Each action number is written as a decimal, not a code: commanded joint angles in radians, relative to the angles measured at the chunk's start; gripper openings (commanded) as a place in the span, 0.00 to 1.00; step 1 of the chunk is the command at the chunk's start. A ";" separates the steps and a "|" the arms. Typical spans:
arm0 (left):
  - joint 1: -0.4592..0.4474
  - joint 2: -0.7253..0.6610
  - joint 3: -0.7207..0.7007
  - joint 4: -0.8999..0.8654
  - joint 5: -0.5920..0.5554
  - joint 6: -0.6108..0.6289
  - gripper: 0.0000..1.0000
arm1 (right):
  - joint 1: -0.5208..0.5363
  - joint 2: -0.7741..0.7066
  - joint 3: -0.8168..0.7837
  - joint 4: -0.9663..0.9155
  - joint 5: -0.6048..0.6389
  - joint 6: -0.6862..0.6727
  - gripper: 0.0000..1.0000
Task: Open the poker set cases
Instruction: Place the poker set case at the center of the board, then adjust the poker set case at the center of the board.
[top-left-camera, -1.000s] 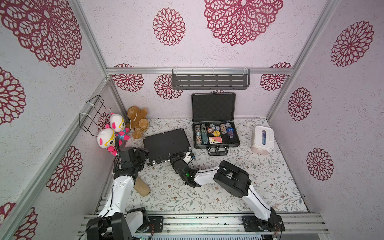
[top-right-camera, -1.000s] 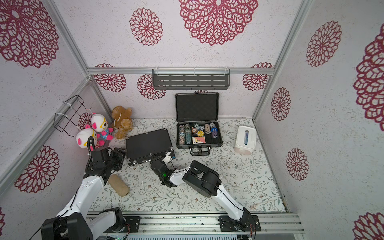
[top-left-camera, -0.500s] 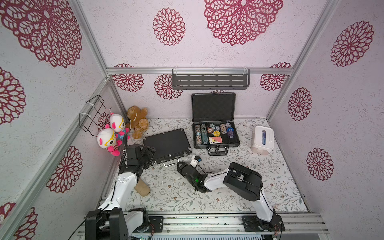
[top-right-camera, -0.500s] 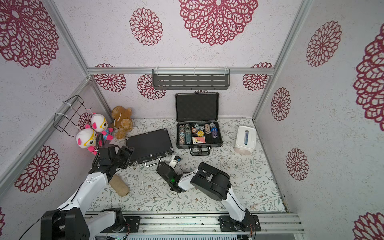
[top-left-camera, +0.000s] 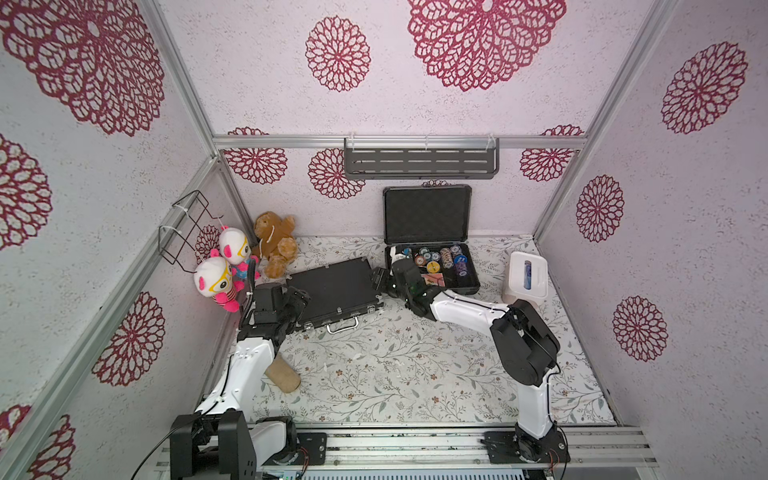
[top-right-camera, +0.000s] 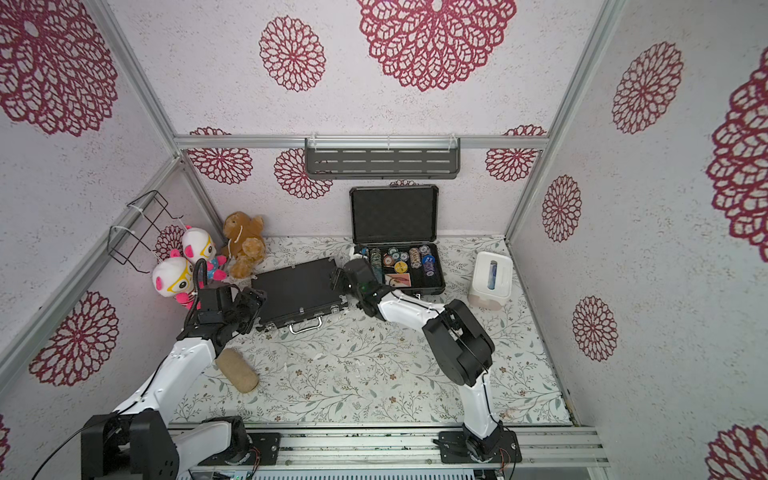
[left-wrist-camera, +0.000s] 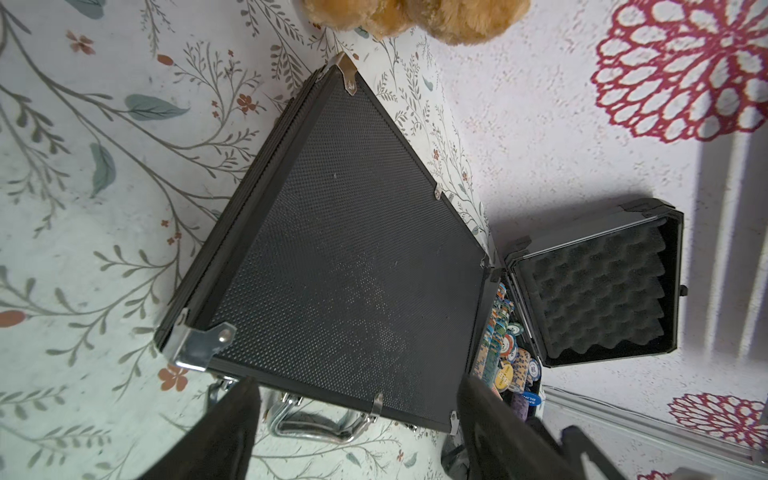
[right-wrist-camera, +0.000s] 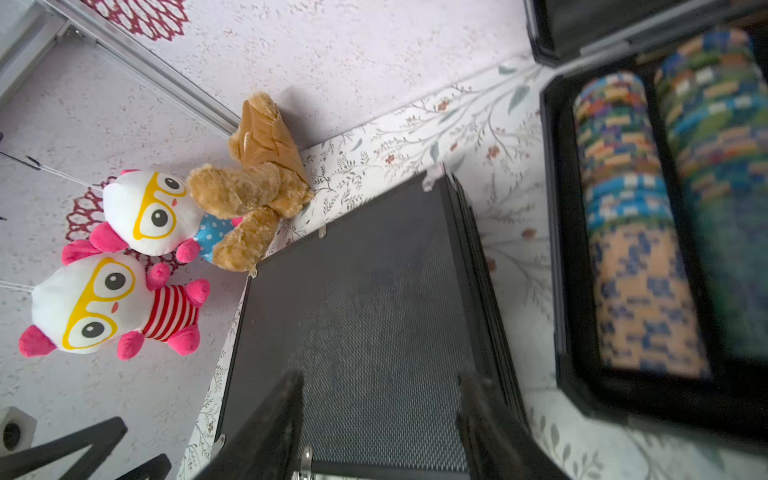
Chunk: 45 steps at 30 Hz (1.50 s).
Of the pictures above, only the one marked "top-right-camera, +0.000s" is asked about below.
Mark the black poker case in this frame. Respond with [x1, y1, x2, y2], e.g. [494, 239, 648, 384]
[251, 257, 348, 334]

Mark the grey poker case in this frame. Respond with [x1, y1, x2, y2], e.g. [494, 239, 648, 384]
[349, 185, 446, 296]

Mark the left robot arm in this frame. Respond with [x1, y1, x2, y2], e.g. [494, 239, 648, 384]
[80, 284, 266, 479]

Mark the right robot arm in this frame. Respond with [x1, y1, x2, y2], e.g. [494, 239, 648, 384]
[331, 257, 504, 462]

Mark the lower pink white plush doll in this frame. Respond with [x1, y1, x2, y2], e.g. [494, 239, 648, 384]
[151, 250, 197, 309]

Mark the pink white plush doll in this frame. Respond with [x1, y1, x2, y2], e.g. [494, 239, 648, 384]
[181, 226, 227, 281]
[151, 250, 197, 309]

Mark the brown teddy bear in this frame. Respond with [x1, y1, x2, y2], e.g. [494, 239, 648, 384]
[223, 211, 266, 280]

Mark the upper pink white plush doll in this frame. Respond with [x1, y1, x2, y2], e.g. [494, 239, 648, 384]
[181, 226, 227, 281]

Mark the floral table mat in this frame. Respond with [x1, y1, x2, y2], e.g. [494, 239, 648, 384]
[163, 235, 572, 426]

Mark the white tissue box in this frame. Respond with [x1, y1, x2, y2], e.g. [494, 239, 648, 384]
[468, 251, 513, 311]

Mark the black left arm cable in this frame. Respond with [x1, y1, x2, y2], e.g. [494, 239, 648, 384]
[29, 257, 211, 480]

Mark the black wire wall basket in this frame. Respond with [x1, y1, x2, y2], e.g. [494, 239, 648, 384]
[106, 189, 184, 274]

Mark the grey metal wall shelf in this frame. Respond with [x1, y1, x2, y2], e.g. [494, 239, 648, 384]
[304, 137, 461, 180]

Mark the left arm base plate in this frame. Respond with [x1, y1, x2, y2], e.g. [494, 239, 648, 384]
[198, 432, 282, 466]

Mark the aluminium mounting rail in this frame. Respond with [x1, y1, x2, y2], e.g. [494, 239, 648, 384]
[179, 424, 610, 476]

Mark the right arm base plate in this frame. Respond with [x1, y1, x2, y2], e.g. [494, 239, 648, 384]
[432, 428, 523, 464]

